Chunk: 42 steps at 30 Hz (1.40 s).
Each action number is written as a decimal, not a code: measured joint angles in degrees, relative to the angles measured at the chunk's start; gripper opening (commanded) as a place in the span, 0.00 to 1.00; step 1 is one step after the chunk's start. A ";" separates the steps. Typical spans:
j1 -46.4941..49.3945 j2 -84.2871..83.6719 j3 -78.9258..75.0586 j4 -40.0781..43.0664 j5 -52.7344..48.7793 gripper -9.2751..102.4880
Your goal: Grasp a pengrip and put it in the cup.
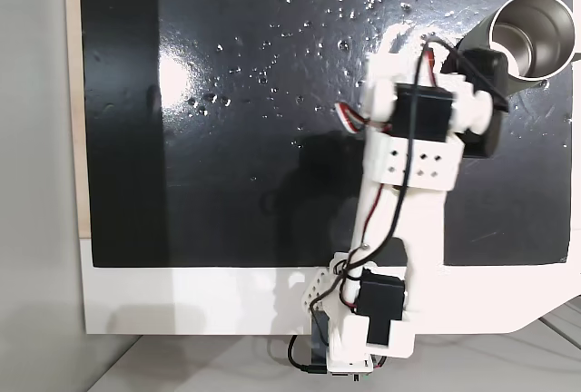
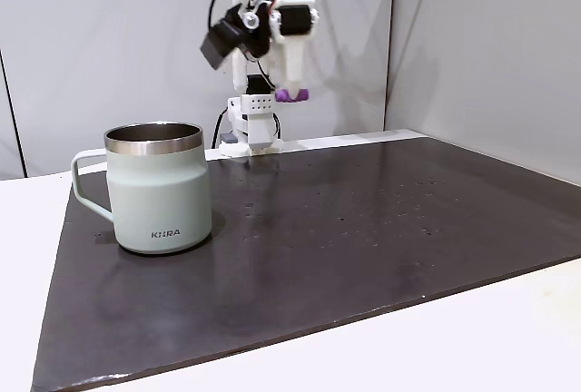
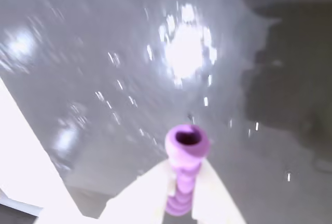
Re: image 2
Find purple pen grip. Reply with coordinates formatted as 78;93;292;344
274;87;311;104

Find pale green steel mug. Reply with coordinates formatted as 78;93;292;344
70;121;213;256

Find dark grey table mat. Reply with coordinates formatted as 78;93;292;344
30;136;581;392

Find black camera box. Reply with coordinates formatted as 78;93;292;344
199;3;274;72

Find black base cable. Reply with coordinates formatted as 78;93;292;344
211;107;229;149

